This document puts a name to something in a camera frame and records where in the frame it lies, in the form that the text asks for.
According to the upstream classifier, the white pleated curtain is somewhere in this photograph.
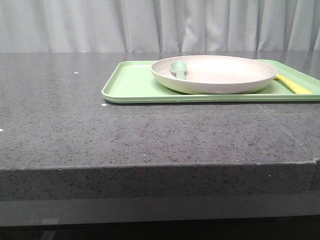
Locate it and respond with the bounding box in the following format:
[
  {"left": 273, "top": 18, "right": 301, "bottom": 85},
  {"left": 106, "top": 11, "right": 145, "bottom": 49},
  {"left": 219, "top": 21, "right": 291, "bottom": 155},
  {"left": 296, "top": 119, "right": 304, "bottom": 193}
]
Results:
[{"left": 0, "top": 0, "right": 320, "bottom": 53}]

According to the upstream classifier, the light green rectangular tray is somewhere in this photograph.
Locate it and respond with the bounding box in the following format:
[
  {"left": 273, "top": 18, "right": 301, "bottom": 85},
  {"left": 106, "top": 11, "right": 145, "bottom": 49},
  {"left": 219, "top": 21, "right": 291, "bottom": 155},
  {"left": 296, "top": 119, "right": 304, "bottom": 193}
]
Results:
[{"left": 101, "top": 59, "right": 320, "bottom": 104}]

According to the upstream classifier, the yellow plastic fork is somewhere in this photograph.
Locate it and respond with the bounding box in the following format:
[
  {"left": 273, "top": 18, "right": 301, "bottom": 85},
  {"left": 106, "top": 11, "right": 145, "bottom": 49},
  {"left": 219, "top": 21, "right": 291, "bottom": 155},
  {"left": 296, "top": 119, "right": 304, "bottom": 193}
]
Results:
[{"left": 274, "top": 73, "right": 313, "bottom": 94}]

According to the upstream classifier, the light green spoon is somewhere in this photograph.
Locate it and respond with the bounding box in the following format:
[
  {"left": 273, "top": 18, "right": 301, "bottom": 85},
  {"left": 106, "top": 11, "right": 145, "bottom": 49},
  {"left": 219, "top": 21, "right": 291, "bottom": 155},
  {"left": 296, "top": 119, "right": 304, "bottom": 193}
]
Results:
[{"left": 170, "top": 60, "right": 187, "bottom": 80}]

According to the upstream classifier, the beige round plate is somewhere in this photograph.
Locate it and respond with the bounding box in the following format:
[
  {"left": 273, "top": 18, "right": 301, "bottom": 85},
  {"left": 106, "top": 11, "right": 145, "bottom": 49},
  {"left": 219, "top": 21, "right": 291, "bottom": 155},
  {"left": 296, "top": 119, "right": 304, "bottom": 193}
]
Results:
[{"left": 151, "top": 55, "right": 277, "bottom": 94}]

